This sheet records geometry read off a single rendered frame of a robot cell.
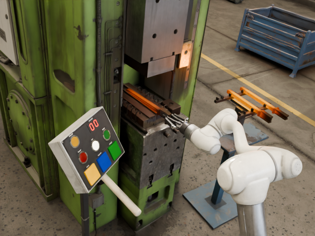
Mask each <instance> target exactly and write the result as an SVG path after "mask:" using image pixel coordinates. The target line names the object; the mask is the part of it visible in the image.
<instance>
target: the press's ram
mask: <svg viewBox="0 0 315 236"><path fill-rule="evenodd" d="M188 6H189V0H127V3H126V26H125V48H124V53H125V54H126V55H128V56H130V57H131V58H133V59H134V60H136V61H138V62H139V63H141V64H142V63H146V62H149V61H150V60H152V61H153V60H157V59H161V58H165V57H169V56H172V54H173V55H176V54H180V53H182V48H183V41H184V35H185V28H186V21H187V14H188Z"/></svg>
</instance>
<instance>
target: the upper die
mask: <svg viewBox="0 0 315 236"><path fill-rule="evenodd" d="M124 63H125V64H127V65H128V66H130V67H131V68H133V69H134V70H136V71H137V72H139V73H141V74H142V75H144V76H145V77H147V78H148V77H152V76H154V75H158V74H162V73H165V72H168V71H172V70H174V63H175V55H173V54H172V56H169V57H165V58H161V59H157V60H153V61H152V60H150V61H149V62H146V63H142V64H141V63H139V62H138V61H136V60H134V59H133V58H131V57H130V56H128V55H126V54H124Z"/></svg>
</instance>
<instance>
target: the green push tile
mask: <svg viewBox="0 0 315 236"><path fill-rule="evenodd" d="M107 149H108V151H109V153H110V155H111V157H112V159H113V161H115V160H116V158H117V157H118V156H119V155H120V154H121V153H122V152H121V150H120V148H119V146H118V144H117V142H116V141H114V142H113V143H112V144H111V145H110V146H109V147H108V148H107Z"/></svg>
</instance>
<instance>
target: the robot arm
mask: <svg viewBox="0 0 315 236"><path fill-rule="evenodd" d="M160 115H161V116H162V117H164V118H165V122H166V123H167V124H168V125H169V126H170V127H171V129H172V130H173V129H174V128H176V129H177V130H179V131H180V133H182V134H183V135H184V137H185V138H187V139H188V140H189V141H190V142H192V143H193V144H194V145H195V146H196V147H197V148H198V149H200V150H201V151H203V152H205V153H207V154H210V155H214V154H216V153H217V152H218V151H219V150H220V148H221V144H220V141H219V139H220V138H221V137H222V136H223V135H227V134H231V133H233V136H234V144H235V148H236V151H237V153H238V155H235V156H233V157H231V158H229V159H228V160H226V161H225V162H223V163H222V164H221V165H220V166H219V168H218V171H217V181H218V183H219V185H220V187H221V188H222V190H223V191H225V192H226V193H228V194H230V195H231V197H232V199H233V200H234V202H236V204H237V212H238V220H239V229H240V236H267V229H266V219H265V210H264V200H265V198H266V196H267V191H268V188H269V185H270V183H272V182H276V181H279V180H282V179H283V178H286V179H290V178H294V177H297V176H298V175H299V174H300V173H301V170H302V162H301V161H300V159H299V157H298V156H296V155H295V154H294V153H292V152H290V151H288V150H285V149H282V148H278V147H268V146H249V145H248V142H247V139H246V136H245V132H244V129H243V126H242V125H241V123H240V122H238V121H237V118H238V116H237V113H236V112H235V111H234V110H233V109H229V108H227V109H224V110H222V111H220V112H219V113H218V114H217V115H216V116H215V117H214V118H213V119H212V120H211V121H210V122H209V123H208V124H207V125H206V126H205V127H203V128H201V129H200V128H199V127H197V126H195V125H194V124H190V123H189V122H188V119H186V118H183V117H181V116H179V115H177V114H174V115H173V114H172V115H171V117H169V116H168V115H167V114H165V113H164V112H162V111H161V110H160Z"/></svg>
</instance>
